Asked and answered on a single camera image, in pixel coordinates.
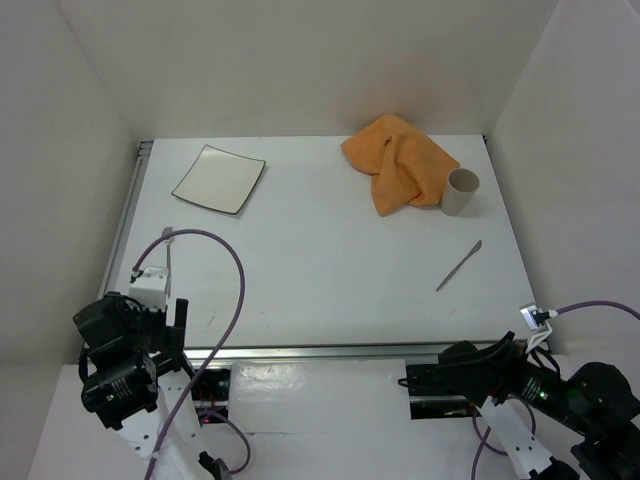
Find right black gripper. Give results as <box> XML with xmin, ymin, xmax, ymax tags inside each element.
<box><xmin>432</xmin><ymin>326</ymin><xmax>595</xmax><ymax>430</ymax></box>

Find silver table knife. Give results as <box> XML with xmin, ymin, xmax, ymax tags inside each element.
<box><xmin>436</xmin><ymin>240</ymin><xmax>483</xmax><ymax>292</ymax></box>

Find square white plate black rim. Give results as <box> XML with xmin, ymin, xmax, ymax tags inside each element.
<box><xmin>171</xmin><ymin>145</ymin><xmax>266</xmax><ymax>215</ymax></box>

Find beige cylindrical cup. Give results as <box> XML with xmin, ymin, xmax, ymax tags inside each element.
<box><xmin>440</xmin><ymin>168</ymin><xmax>480</xmax><ymax>216</ymax></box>

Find orange cloth napkin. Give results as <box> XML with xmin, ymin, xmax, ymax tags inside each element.
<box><xmin>341</xmin><ymin>114</ymin><xmax>460</xmax><ymax>216</ymax></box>

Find silver fork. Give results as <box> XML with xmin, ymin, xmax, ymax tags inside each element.
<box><xmin>162</xmin><ymin>226</ymin><xmax>173</xmax><ymax>297</ymax></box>

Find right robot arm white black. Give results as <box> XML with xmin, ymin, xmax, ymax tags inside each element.
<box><xmin>398</xmin><ymin>333</ymin><xmax>639</xmax><ymax>479</ymax></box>

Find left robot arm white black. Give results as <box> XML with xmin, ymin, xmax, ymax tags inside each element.
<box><xmin>73</xmin><ymin>292</ymin><xmax>232</xmax><ymax>479</ymax></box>

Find aluminium table frame rail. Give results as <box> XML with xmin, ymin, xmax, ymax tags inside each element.
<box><xmin>99</xmin><ymin>134</ymin><xmax>551</xmax><ymax>364</ymax></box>

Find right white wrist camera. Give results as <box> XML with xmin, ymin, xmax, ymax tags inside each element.
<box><xmin>520</xmin><ymin>304</ymin><xmax>558</xmax><ymax>353</ymax></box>

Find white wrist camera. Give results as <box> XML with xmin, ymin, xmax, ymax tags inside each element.
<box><xmin>129</xmin><ymin>266</ymin><xmax>170</xmax><ymax>312</ymax></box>
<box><xmin>520</xmin><ymin>304</ymin><xmax>558</xmax><ymax>353</ymax></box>

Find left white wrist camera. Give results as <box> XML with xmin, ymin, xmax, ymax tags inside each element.
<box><xmin>129</xmin><ymin>266</ymin><xmax>170</xmax><ymax>312</ymax></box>

